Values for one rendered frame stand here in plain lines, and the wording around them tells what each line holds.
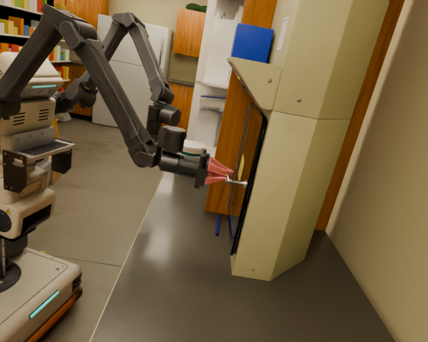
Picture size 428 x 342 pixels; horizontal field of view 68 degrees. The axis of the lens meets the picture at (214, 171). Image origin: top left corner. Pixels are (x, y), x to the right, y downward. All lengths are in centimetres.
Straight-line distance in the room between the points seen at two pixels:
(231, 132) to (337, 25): 53
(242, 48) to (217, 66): 122
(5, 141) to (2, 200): 24
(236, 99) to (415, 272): 72
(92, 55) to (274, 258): 74
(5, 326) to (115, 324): 102
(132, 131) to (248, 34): 41
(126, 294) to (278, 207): 43
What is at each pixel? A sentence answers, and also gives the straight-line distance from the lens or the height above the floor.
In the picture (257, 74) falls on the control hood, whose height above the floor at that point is 148.
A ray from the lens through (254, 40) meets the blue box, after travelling 95.
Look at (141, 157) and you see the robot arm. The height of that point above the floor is 121.
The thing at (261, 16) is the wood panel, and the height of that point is 165.
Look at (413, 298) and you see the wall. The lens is 98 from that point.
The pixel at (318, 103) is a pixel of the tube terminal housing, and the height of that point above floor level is 145.
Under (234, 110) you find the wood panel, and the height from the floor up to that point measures 134.
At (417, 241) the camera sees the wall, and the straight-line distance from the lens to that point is 98.
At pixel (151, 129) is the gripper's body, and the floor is 121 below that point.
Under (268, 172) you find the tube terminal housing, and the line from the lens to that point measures 81.
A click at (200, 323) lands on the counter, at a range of 80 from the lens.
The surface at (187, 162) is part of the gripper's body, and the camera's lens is 88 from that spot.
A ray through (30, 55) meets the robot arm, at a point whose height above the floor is 141.
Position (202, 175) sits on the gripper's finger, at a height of 119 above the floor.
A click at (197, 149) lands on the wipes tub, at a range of 152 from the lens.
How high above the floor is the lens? 150
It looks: 19 degrees down
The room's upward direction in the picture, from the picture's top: 11 degrees clockwise
